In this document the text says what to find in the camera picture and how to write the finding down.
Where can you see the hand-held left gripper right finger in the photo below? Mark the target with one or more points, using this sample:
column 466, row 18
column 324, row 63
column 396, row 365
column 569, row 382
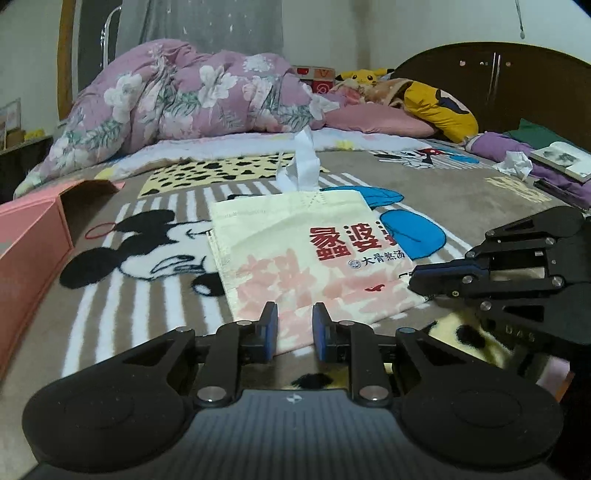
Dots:
column 322, row 334

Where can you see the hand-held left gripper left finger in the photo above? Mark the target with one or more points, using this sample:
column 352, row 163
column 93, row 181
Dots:
column 270, row 332

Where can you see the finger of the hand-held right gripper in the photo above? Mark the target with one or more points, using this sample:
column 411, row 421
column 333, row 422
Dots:
column 434, row 279
column 508, row 244

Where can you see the cream printed shopping bag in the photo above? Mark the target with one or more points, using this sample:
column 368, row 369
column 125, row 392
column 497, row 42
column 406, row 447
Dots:
column 277, row 240

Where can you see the red rubber band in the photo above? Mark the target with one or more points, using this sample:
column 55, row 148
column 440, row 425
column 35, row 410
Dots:
column 87, row 232

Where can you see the cartoon printed blanket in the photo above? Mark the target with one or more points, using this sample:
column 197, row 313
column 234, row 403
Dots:
column 461, row 217

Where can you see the crumpled white tissue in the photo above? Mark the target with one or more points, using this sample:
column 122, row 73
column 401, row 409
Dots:
column 515, row 164

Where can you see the purple cloth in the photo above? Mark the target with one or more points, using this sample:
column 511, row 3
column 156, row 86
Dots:
column 489, row 145

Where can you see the open book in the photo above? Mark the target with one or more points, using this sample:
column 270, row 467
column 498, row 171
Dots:
column 563, row 159

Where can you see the dark green cloth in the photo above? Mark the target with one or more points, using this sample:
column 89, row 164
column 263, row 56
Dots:
column 531, row 134

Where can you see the yellow plush cushion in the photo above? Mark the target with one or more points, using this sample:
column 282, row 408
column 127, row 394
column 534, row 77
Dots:
column 425, row 106

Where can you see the dark wooden headboard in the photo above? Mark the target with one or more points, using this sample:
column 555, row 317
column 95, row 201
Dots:
column 531, row 83

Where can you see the pink pillow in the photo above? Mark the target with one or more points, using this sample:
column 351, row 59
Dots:
column 378, row 122

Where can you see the peach fleece blanket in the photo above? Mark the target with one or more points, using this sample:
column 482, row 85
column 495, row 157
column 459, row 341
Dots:
column 383, row 90

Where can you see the yellow plush toy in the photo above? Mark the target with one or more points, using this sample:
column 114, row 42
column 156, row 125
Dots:
column 362, row 76

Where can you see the colourful printed cushion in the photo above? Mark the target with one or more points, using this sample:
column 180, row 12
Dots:
column 318, row 78

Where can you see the purple floral quilt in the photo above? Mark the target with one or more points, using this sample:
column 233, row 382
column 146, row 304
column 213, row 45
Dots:
column 184, row 92

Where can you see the pink cardboard box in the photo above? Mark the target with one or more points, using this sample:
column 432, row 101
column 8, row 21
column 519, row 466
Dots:
column 32, row 235

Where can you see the dark desk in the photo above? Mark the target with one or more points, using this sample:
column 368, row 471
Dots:
column 23, row 166

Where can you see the grey curtain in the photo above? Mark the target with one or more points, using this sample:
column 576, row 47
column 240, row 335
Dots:
column 207, row 23

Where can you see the small cardboard box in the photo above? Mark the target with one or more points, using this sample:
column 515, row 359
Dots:
column 14, row 138

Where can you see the window with wooden frame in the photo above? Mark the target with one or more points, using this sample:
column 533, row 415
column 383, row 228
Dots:
column 90, row 55

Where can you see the picture frame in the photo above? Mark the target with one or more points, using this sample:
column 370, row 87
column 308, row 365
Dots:
column 9, row 120

